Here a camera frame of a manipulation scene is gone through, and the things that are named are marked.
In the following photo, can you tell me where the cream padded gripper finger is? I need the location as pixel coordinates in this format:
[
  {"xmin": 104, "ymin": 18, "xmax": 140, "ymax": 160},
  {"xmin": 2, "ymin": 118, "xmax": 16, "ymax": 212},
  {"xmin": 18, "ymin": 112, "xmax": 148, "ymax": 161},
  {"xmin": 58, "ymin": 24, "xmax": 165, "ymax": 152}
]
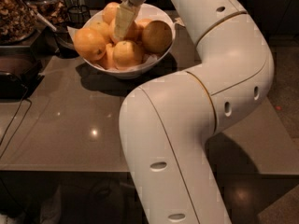
[{"xmin": 114, "ymin": 1, "xmax": 140, "ymax": 40}]

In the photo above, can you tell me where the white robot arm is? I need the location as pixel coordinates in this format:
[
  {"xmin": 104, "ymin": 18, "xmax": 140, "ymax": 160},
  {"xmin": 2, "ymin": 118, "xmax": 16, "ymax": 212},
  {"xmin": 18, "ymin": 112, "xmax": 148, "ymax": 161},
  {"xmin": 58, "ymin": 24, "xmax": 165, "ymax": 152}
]
[{"xmin": 119, "ymin": 0, "xmax": 274, "ymax": 224}]

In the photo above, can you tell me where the hidden right back orange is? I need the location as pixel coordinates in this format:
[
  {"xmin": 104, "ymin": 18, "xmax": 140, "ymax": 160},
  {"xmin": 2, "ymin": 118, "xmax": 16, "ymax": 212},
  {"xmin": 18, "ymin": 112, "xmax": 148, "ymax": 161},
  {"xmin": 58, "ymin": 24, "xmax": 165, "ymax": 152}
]
[{"xmin": 136, "ymin": 19, "xmax": 151, "ymax": 30}]

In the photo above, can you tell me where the small left back orange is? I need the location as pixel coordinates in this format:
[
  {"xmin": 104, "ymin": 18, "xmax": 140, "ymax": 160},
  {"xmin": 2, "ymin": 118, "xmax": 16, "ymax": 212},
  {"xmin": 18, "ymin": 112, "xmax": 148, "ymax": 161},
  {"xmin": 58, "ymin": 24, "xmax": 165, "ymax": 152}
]
[{"xmin": 90, "ymin": 21, "xmax": 110, "ymax": 43}]

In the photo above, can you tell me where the orange wedge piece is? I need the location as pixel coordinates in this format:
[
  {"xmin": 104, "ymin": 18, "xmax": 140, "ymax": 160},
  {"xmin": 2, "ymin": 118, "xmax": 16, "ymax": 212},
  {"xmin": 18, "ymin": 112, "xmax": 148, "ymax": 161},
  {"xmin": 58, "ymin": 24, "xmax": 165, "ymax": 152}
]
[{"xmin": 97, "ymin": 43, "xmax": 115, "ymax": 70}]

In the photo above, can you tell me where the glass jar of nuts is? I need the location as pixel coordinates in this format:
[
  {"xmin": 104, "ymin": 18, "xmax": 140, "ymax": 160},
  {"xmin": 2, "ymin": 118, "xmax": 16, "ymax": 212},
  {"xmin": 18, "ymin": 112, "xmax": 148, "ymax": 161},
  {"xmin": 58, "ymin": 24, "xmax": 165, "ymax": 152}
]
[{"xmin": 0, "ymin": 0, "xmax": 36, "ymax": 45}]

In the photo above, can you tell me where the black kitchen appliance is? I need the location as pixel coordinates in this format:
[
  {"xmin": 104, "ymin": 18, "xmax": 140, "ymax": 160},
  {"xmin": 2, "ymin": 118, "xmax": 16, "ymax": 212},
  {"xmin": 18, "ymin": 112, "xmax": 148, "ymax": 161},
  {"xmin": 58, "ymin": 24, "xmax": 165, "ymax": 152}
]
[{"xmin": 0, "ymin": 50, "xmax": 43, "ymax": 100}]

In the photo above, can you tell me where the black wire holder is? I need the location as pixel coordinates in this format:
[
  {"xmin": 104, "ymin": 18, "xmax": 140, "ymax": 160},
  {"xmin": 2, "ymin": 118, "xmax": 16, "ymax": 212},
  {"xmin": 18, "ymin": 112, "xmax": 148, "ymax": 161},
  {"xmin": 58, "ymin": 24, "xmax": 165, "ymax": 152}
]
[{"xmin": 51, "ymin": 5, "xmax": 92, "ymax": 60}]

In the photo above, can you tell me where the black power cable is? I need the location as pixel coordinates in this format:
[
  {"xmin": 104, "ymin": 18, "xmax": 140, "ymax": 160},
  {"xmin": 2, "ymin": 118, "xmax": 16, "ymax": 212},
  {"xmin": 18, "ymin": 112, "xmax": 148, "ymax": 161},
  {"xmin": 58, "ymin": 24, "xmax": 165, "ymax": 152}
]
[{"xmin": 0, "ymin": 83, "xmax": 33, "ymax": 159}]

